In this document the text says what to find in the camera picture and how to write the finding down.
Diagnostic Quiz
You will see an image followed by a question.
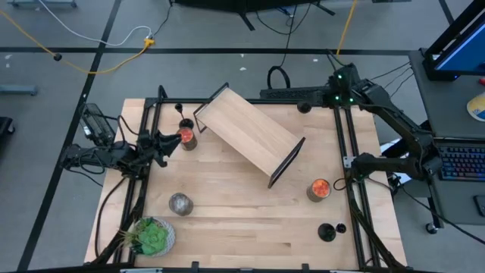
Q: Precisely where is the thin black cable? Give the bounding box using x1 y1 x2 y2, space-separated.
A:
389 72 415 99
382 67 414 91
369 61 412 81

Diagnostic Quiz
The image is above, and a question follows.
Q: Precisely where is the backlit computer keyboard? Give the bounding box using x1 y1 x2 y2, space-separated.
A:
436 145 485 182

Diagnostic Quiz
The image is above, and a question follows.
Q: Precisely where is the green succulent in pot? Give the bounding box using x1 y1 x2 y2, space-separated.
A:
119 215 177 258

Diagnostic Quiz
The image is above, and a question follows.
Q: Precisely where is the grey metal bar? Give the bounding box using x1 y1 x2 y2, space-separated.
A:
0 84 39 96
6 0 78 9

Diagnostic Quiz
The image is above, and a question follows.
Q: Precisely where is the black looped cable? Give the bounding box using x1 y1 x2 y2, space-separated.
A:
266 0 300 90

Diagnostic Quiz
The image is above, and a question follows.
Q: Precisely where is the wooden shelf with black ends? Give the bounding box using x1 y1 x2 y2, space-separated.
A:
192 82 306 190

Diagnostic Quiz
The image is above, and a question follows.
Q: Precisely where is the white cable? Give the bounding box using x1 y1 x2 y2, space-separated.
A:
36 0 153 47

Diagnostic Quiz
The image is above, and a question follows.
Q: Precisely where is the small black device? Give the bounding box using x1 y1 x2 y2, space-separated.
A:
472 194 485 218

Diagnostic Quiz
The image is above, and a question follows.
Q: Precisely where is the black floor cable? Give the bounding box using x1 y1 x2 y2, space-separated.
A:
393 181 485 246

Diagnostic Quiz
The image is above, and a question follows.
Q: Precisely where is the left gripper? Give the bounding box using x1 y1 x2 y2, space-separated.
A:
136 129 182 168

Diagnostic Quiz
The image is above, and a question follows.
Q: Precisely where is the black aluminium table frame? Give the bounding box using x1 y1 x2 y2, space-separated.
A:
90 85 408 273

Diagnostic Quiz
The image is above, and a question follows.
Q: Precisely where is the orange candle glass jar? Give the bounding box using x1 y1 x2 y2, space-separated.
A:
305 177 332 203

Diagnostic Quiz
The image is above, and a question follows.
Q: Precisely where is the computer monitor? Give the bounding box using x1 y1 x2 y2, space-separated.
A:
421 0 485 82

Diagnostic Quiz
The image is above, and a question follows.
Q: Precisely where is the grey desk cart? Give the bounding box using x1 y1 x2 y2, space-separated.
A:
408 49 485 227

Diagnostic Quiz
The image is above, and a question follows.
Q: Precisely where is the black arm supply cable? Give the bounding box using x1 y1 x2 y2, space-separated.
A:
93 176 128 259

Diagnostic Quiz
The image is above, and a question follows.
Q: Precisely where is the black floor object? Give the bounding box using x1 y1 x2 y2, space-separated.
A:
0 116 16 137

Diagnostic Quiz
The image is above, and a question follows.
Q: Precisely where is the long black power strip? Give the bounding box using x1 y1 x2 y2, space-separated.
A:
259 86 330 101

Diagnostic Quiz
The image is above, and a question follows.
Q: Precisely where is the yellow cable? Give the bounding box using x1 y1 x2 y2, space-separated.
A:
0 9 155 75
336 0 359 56

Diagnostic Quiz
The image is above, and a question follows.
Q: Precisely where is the white paper sheet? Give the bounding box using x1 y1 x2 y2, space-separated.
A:
380 140 413 185

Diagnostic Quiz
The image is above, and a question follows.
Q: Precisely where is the white yellow blue disc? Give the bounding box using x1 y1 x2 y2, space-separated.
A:
466 90 485 123

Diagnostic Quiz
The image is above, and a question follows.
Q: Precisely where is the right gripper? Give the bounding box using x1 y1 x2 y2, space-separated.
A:
308 89 342 109

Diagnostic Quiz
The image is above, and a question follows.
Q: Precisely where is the tin can with orange top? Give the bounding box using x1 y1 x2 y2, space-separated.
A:
176 127 199 152

